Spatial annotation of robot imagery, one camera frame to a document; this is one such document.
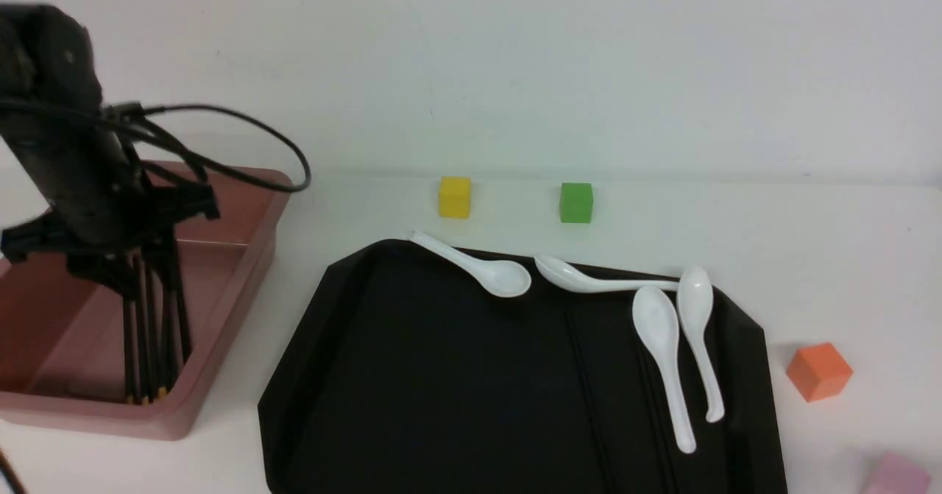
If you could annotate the white spoon far right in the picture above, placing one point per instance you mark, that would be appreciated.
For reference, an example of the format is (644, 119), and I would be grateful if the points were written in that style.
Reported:
(694, 303)

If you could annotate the pink plastic bin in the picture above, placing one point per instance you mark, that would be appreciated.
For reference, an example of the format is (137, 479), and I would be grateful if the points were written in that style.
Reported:
(61, 337)

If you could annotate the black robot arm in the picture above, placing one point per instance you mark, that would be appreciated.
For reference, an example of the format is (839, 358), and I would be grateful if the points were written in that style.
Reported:
(48, 55)

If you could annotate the pink cube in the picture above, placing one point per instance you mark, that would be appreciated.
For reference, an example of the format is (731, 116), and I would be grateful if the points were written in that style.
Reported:
(895, 473)

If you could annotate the white spoon far left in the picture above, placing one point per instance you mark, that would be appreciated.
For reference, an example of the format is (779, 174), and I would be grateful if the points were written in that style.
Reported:
(501, 278)

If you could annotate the green cube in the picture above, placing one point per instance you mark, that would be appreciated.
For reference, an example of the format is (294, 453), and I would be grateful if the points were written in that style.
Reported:
(576, 203)

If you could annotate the black plastic tray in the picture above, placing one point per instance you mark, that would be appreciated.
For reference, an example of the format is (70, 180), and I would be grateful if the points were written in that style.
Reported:
(405, 376)

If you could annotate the orange cube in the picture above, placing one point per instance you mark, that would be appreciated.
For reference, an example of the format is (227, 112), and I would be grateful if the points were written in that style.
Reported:
(819, 371)

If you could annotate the white spoon horizontal middle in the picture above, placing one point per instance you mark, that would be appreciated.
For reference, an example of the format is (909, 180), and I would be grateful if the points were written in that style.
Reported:
(570, 279)

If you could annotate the white spoon long front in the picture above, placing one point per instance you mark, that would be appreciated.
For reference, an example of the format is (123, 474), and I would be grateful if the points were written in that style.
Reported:
(657, 325)

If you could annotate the yellow cube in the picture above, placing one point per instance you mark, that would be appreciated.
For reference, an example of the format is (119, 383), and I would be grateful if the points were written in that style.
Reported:
(454, 197)

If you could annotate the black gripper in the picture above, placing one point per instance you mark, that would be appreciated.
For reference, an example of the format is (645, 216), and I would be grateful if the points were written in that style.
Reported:
(113, 180)

